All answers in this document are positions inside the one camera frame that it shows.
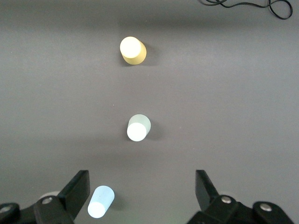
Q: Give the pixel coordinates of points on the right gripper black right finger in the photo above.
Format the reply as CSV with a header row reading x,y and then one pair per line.
x,y
205,193

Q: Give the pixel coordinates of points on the pale green plastic cup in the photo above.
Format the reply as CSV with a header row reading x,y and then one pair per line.
x,y
136,131

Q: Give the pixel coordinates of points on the light blue plastic cup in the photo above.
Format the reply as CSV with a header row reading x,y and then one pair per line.
x,y
100,200

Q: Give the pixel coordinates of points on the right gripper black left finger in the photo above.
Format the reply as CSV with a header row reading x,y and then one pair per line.
x,y
74,193

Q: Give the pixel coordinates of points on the yellow plastic cup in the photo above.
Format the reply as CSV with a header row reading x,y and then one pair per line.
x,y
133,50

